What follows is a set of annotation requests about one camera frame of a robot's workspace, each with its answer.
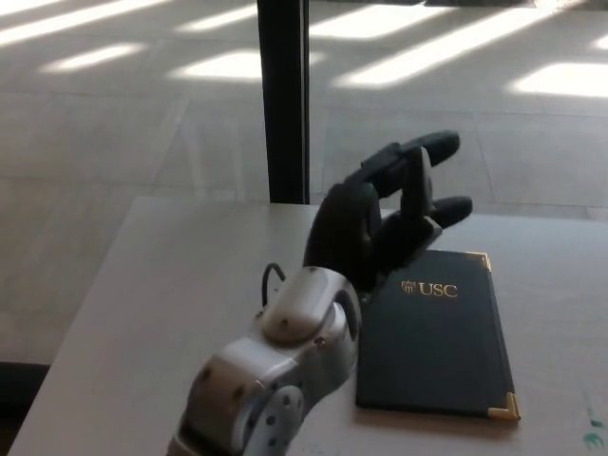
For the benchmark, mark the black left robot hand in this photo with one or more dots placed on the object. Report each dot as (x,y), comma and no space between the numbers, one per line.
(347,228)

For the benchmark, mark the dark blue gold-cornered diary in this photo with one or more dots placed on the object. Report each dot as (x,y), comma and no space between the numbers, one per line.
(427,342)

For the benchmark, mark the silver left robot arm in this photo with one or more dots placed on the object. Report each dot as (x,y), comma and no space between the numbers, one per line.
(280,351)

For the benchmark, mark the black vertical window frame post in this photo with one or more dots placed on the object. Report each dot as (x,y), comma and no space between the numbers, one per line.
(284,95)

